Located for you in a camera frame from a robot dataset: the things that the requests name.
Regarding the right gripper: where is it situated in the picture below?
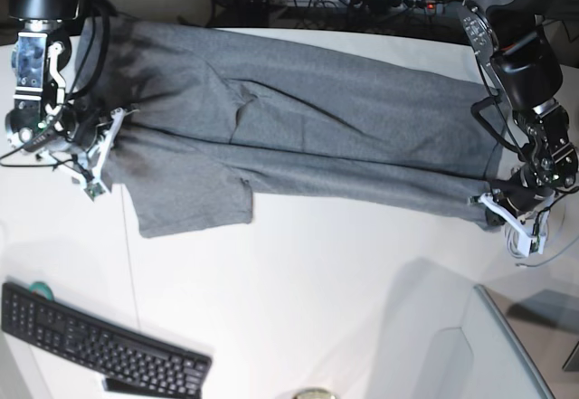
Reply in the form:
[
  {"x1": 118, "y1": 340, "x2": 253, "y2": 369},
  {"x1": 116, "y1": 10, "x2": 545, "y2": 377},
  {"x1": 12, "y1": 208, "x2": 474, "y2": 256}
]
[{"x1": 26, "y1": 107, "x2": 113, "y2": 155}]

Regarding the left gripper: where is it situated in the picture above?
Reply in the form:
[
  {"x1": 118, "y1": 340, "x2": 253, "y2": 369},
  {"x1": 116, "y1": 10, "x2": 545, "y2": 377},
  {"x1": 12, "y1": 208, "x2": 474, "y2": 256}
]
[{"x1": 485, "y1": 170, "x2": 555, "y2": 218}]

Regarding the grey t-shirt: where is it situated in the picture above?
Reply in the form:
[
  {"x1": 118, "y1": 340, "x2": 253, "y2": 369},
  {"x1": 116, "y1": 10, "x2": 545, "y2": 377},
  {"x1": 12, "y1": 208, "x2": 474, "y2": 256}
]
[{"x1": 86, "y1": 16, "x2": 501, "y2": 238}]

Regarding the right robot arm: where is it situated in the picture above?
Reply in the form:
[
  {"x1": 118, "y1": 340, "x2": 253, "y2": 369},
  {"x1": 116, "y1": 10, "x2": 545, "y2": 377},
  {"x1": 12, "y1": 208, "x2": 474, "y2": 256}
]
[{"x1": 5, "y1": 0, "x2": 110, "y2": 155}]

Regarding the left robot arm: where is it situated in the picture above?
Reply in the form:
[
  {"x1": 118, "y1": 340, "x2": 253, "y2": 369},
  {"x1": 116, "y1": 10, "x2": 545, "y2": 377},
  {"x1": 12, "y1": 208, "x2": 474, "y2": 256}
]
[{"x1": 459, "y1": 0, "x2": 578, "y2": 217}]

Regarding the green tape roll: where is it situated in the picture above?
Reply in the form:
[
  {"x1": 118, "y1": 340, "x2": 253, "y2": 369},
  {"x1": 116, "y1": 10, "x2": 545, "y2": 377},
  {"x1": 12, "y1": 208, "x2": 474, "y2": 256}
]
[{"x1": 28, "y1": 281, "x2": 54, "y2": 301}]

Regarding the black keyboard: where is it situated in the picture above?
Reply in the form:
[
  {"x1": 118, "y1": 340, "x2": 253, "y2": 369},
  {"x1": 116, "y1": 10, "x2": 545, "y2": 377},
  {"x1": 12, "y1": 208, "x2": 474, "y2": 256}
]
[{"x1": 1, "y1": 282, "x2": 212, "y2": 398}]

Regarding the black power strip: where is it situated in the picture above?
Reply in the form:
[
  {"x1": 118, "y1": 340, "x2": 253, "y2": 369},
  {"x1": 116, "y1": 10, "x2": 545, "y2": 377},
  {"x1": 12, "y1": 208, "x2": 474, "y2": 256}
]
[{"x1": 348, "y1": 0, "x2": 451, "y2": 15}]

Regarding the round metal tin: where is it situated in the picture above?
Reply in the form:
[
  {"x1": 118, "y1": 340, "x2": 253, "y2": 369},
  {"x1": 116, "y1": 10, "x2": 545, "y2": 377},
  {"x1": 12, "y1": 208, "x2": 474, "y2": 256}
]
[{"x1": 291, "y1": 387, "x2": 338, "y2": 399}]

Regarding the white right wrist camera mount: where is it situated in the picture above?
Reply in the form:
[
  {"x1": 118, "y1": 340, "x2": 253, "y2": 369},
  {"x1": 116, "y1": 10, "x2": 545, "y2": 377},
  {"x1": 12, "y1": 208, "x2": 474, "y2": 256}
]
[{"x1": 56, "y1": 106, "x2": 138, "y2": 202}]

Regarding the coiled light blue cable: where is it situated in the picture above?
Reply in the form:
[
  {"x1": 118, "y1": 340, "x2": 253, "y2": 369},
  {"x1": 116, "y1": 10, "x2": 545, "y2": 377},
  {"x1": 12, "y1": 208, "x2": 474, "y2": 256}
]
[{"x1": 503, "y1": 199, "x2": 579, "y2": 269}]

